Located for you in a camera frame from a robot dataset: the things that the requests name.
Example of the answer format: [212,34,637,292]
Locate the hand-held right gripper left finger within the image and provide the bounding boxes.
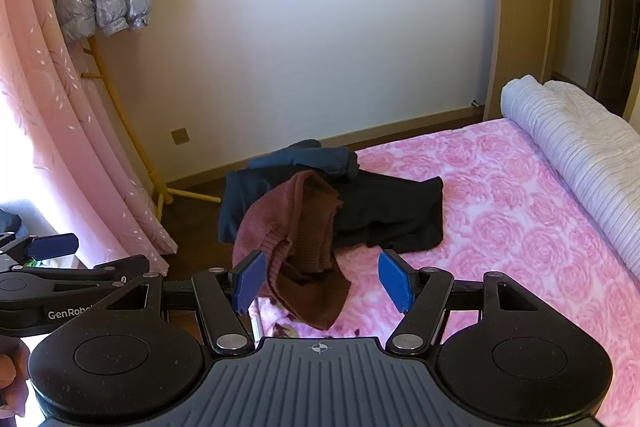
[101,250,268,355]

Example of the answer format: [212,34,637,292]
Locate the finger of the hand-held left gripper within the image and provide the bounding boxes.
[0,232,80,269]
[0,255,151,294]

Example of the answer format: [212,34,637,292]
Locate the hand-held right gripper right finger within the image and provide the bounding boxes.
[378,250,553,355]

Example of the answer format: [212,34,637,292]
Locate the black pants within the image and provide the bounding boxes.
[330,167,446,254]

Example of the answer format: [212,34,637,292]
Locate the maroon knit sweater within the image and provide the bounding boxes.
[231,170,352,331]

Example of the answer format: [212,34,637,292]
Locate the person's left hand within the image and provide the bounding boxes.
[0,338,32,418]

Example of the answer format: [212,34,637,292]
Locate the dark cloth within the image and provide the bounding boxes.
[0,208,23,234]

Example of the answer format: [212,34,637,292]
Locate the navy blue garment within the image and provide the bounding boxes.
[217,139,361,244]

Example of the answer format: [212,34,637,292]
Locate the pink rose bedsheet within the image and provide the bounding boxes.
[250,117,640,427]

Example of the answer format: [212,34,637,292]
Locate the pink floral curtain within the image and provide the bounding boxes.
[0,0,178,270]

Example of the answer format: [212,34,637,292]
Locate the wooden coat rack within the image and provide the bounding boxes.
[82,34,222,223]

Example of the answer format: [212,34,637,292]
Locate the white striped quilt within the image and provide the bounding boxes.
[500,75,640,275]

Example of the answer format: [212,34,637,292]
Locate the light wooden door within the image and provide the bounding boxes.
[492,0,563,120]

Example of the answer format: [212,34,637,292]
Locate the dark wooden door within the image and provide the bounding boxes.
[587,0,640,118]

